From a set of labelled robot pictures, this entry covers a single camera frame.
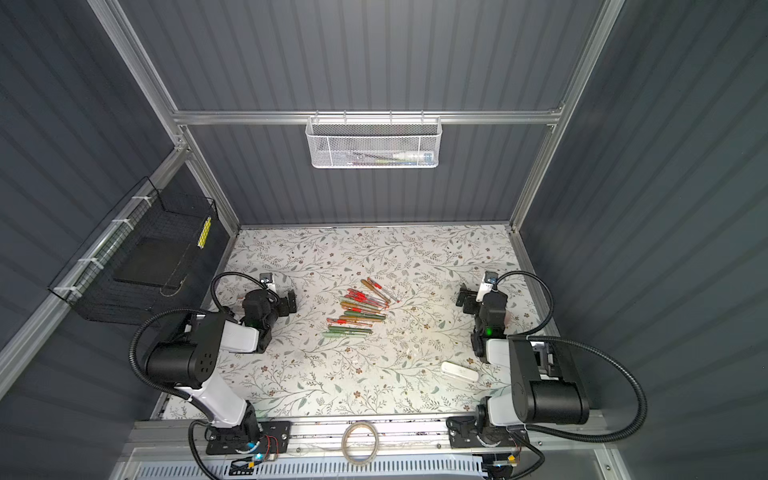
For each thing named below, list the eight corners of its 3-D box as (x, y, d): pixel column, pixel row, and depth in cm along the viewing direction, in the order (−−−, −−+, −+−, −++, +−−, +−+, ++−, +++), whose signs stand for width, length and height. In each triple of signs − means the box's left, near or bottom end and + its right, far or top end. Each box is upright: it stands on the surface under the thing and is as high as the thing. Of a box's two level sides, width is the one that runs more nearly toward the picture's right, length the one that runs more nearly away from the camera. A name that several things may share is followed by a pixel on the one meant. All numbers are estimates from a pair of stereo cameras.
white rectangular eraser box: (439, 371, 85) (441, 367, 83) (441, 364, 86) (442, 360, 84) (476, 383, 83) (478, 379, 81) (477, 375, 84) (479, 371, 82)
